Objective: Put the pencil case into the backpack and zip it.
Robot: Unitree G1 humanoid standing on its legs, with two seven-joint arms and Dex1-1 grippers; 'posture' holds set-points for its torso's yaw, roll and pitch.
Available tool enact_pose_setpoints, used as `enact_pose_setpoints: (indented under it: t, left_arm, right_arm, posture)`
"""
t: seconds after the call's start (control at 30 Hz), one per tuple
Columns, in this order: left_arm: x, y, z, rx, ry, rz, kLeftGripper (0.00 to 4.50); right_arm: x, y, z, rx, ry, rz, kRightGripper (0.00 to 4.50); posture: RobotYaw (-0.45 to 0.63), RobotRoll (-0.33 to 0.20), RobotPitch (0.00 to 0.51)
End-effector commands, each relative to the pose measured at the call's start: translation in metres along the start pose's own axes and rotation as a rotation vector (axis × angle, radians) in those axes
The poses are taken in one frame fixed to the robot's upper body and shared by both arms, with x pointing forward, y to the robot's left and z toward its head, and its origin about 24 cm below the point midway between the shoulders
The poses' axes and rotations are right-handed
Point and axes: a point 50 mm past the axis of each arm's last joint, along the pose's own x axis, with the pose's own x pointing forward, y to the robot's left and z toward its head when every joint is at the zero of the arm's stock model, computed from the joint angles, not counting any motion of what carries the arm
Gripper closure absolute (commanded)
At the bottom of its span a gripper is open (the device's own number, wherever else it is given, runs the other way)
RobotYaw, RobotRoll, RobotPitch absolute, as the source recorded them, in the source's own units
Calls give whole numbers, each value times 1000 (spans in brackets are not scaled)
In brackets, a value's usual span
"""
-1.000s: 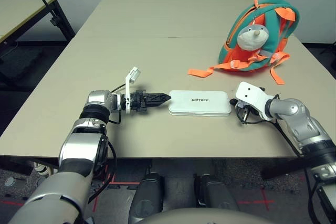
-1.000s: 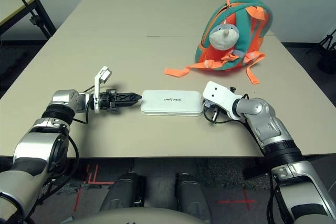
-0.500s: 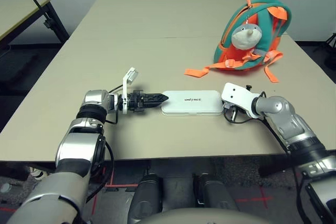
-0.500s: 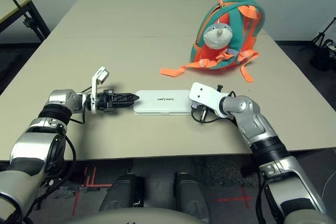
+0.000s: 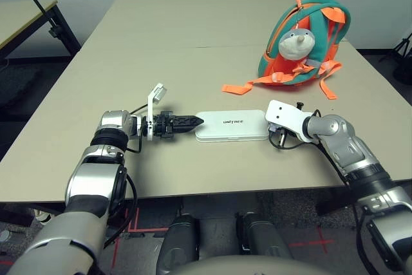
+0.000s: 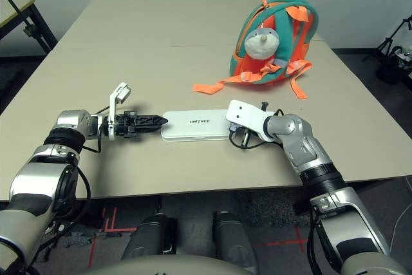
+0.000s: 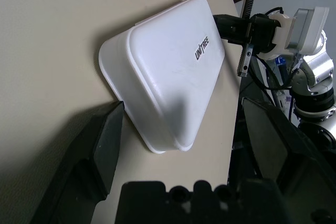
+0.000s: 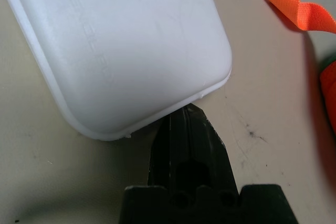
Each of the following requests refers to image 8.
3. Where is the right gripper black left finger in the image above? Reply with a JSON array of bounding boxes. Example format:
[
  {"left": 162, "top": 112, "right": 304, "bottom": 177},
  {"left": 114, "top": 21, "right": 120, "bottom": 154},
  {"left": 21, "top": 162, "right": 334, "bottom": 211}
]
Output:
[{"left": 148, "top": 108, "right": 190, "bottom": 192}]

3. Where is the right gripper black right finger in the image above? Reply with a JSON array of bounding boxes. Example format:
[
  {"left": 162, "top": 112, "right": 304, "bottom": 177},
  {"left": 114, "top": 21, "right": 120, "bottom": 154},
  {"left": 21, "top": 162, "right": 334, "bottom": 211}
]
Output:
[{"left": 183, "top": 103, "right": 240, "bottom": 195}]

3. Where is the white plastic pencil case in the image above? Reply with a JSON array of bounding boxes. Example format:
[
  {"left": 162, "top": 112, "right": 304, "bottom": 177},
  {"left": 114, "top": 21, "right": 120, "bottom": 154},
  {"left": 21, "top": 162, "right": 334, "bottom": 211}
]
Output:
[{"left": 0, "top": 0, "right": 233, "bottom": 141}]

